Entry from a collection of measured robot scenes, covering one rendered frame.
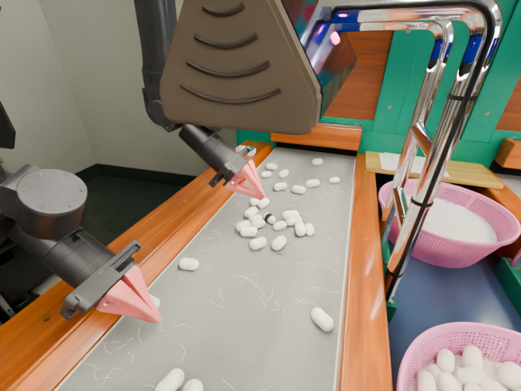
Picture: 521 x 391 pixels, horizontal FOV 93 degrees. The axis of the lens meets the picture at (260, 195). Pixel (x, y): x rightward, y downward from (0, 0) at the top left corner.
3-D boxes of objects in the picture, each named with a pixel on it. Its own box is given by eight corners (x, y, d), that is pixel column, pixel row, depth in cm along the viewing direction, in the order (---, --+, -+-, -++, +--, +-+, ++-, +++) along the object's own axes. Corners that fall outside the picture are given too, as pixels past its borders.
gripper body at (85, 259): (146, 246, 35) (104, 211, 34) (78, 308, 27) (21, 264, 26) (133, 265, 39) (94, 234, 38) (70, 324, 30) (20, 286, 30)
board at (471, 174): (364, 171, 73) (365, 167, 72) (364, 153, 85) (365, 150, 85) (502, 189, 63) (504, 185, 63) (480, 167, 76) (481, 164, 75)
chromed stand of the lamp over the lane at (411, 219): (281, 291, 48) (301, -7, 25) (303, 230, 64) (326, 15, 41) (390, 323, 42) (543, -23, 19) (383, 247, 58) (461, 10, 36)
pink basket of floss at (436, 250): (443, 298, 46) (464, 261, 41) (348, 219, 67) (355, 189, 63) (526, 258, 55) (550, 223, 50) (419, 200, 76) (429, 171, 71)
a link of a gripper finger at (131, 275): (179, 298, 33) (124, 253, 32) (140, 351, 27) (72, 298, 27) (162, 313, 37) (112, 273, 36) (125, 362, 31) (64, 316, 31)
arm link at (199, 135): (186, 129, 52) (170, 136, 48) (203, 104, 49) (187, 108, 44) (210, 153, 53) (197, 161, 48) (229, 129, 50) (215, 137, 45)
